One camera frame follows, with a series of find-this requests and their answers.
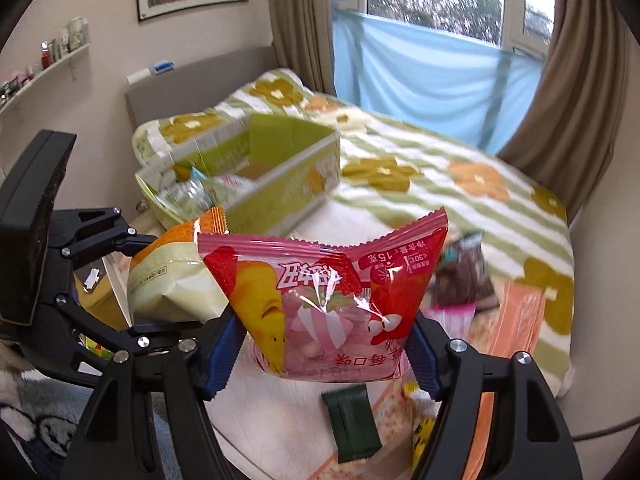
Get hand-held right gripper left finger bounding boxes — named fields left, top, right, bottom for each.
left=60, top=306, right=248, bottom=480

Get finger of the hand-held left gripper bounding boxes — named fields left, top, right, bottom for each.
left=47, top=206, right=160, bottom=272
left=32, top=292, right=206, bottom=392

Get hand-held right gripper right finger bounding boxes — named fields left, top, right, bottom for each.
left=402, top=310, right=583, bottom=480

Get orange and cream snack packet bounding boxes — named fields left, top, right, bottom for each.
left=126, top=207, right=232, bottom=327

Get pink strawberry snack packet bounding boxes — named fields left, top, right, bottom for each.
left=197, top=208, right=449, bottom=381

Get green cardboard box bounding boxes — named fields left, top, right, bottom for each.
left=135, top=112, right=342, bottom=237

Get brown cardboard box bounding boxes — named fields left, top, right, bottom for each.
left=74, top=255, right=128, bottom=332

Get small pink snack packet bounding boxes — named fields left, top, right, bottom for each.
left=431, top=302, right=477, bottom=337

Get yellow snack packet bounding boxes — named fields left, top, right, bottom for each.
left=404, top=382, right=442, bottom=477

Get clear wrapped snack packet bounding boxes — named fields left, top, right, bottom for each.
left=150, top=162, right=213, bottom=221

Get brown snack packet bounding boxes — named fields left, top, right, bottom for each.
left=432, top=232, right=501, bottom=311

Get orange printed cloth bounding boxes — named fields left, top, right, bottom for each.
left=310, top=280, right=547, bottom=480

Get dark green snack packet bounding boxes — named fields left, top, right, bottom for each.
left=321, top=385, right=382, bottom=464

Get grey printed blanket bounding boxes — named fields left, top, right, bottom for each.
left=0, top=345, right=103, bottom=480

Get blue and white snack packet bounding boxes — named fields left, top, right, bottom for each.
left=192, top=167, right=257, bottom=200

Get floral striped blanket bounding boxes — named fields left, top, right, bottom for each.
left=132, top=67, right=577, bottom=397

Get grey bed headboard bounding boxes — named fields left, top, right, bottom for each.
left=124, top=46, right=279, bottom=133

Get light blue cloth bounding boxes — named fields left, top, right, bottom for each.
left=332, top=10, right=544, bottom=157

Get brown curtain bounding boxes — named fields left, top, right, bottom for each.
left=265, top=0, right=337, bottom=99
left=500, top=0, right=632, bottom=222

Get white wall shelf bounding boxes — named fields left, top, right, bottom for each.
left=0, top=42, right=92, bottom=117

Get wall shelf with bottles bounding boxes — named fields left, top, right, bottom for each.
left=0, top=16, right=91, bottom=102

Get grey cable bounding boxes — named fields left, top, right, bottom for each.
left=570, top=421, right=630, bottom=444

